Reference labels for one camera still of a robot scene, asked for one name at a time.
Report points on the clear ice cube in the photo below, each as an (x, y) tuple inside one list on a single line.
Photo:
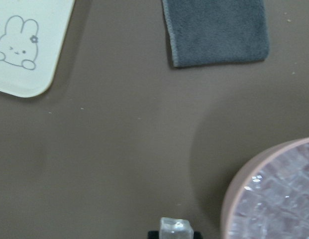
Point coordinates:
[(171, 228)]

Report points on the cream rabbit tray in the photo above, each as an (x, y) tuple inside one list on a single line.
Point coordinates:
[(32, 33)]

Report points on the pile of ice cubes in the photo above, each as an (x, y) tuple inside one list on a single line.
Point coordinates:
[(281, 194)]

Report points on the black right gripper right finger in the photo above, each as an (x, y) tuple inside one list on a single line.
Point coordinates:
[(197, 235)]

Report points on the pink bowl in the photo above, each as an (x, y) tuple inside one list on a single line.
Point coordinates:
[(234, 194)]

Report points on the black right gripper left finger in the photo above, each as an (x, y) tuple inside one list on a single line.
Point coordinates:
[(153, 235)]

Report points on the grey folded cloth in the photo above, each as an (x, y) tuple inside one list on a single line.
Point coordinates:
[(205, 32)]

